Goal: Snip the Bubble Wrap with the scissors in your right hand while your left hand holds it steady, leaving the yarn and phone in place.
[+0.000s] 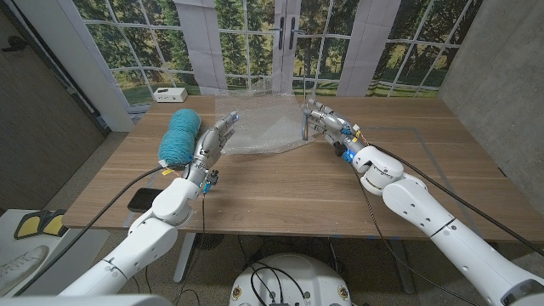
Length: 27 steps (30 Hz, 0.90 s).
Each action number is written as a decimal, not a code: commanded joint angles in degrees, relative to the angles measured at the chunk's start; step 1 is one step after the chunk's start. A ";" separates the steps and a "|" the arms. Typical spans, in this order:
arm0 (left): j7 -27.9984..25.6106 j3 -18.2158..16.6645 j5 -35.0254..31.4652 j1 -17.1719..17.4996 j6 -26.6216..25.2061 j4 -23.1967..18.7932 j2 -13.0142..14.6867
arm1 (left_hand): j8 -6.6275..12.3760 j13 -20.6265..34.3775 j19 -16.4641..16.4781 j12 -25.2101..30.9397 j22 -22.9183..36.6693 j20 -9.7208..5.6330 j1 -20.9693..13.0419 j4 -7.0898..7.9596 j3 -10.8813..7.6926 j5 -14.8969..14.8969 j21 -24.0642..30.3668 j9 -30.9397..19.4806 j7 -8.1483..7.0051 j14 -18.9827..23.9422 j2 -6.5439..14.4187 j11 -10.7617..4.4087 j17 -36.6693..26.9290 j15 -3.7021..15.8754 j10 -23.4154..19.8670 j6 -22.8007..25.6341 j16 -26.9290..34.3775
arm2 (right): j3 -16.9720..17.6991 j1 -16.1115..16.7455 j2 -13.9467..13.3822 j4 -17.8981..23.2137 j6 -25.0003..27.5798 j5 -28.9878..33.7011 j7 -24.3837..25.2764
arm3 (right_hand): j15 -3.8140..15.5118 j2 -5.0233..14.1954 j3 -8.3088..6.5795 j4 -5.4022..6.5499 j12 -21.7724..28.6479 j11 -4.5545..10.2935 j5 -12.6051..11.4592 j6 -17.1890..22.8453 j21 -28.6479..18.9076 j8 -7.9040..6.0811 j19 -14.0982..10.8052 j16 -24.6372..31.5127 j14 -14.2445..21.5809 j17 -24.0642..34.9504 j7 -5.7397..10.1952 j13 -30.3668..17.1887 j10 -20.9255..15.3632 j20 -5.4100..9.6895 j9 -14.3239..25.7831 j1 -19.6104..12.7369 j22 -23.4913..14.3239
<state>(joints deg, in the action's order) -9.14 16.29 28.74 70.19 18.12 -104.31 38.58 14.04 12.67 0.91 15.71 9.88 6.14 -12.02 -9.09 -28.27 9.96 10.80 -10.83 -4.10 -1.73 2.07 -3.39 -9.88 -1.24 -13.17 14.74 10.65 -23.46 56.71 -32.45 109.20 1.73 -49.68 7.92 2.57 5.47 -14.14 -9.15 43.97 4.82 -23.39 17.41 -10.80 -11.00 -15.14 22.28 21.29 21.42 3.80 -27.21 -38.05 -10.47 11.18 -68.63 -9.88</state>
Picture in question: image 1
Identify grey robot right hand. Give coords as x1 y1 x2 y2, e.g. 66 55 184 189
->
302 98 366 159

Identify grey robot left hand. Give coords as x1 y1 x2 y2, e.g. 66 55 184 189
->
183 110 240 187

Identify grey orange handled scissors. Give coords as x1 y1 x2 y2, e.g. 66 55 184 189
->
300 76 310 142

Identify clear bubble wrap sheet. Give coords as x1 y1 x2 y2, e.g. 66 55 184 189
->
214 78 324 156

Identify teal yarn skein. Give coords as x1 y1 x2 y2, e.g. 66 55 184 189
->
157 108 202 167

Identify white power strip box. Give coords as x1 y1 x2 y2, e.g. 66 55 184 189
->
152 87 189 104

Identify black smartphone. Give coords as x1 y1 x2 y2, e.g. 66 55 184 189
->
127 187 165 213

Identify white table leg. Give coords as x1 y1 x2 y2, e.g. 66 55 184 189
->
173 232 197 285

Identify printed garden window backdrop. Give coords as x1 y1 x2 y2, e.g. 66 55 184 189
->
71 0 485 107

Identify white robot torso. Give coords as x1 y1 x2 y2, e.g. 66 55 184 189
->
229 253 353 306

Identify grey table leg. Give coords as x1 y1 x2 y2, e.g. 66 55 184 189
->
388 239 417 295

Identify dark wood door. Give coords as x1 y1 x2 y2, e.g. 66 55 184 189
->
0 8 107 212

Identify white sneaker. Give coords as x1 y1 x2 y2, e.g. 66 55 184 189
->
0 245 49 294

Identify thin braided left arm cable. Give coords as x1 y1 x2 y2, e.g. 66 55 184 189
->
173 190 207 306

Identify thin braided arm cable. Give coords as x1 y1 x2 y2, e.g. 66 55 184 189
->
173 190 207 306
350 163 479 306

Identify thin braided right arm cable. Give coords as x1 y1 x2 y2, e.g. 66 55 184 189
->
350 163 479 306

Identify black torso cable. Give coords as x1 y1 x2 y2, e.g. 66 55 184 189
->
247 261 308 305

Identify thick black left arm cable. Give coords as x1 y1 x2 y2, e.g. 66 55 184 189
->
12 165 188 298

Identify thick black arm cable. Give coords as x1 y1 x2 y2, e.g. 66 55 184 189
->
12 165 188 298
369 143 544 258

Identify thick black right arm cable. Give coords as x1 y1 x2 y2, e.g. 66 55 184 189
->
369 143 544 258

